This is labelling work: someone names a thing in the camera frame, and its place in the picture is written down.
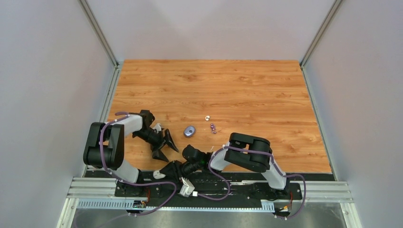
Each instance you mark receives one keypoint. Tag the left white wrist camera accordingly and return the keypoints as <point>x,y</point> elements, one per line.
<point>158,128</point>

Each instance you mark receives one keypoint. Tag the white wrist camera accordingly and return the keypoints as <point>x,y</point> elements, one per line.
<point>187,189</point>
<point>158,128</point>

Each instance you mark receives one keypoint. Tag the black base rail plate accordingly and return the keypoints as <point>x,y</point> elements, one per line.
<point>246,190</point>

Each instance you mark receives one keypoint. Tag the blue-grey earbud case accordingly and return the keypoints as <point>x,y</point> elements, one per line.
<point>189,131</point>

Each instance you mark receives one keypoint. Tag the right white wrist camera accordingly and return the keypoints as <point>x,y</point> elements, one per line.
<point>187,189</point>

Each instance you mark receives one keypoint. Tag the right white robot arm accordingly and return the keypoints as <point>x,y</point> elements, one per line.
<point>246,151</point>

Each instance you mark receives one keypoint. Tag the left aluminium frame post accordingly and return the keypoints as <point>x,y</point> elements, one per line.
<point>100,35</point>

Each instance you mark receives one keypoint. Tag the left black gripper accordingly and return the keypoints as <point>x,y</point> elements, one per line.
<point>157,153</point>

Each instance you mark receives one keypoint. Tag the white earbud charging case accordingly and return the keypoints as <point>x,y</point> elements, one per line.
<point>158,175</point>

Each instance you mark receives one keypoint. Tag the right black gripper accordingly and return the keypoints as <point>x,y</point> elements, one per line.
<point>174,168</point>

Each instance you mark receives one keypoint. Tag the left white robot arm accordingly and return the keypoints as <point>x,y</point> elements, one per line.
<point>105,145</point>

